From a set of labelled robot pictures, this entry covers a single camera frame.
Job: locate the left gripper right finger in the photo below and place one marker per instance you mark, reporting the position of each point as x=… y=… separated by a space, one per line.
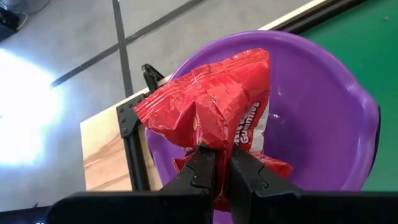
x=264 y=202

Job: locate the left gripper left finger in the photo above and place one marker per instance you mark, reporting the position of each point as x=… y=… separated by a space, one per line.
x=186 y=202

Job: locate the red Skittles Gummies pack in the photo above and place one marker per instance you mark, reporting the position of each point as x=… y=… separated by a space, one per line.
x=211 y=102

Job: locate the purple plastic bucket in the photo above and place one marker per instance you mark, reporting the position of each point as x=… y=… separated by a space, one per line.
x=326 y=124

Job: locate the black table clamp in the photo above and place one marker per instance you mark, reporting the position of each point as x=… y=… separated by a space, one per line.
x=150 y=77

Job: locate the green table mat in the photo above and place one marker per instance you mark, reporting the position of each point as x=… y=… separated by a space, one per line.
x=373 y=62

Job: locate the black floor equipment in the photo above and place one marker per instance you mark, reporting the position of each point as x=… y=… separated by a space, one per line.
x=7 y=23

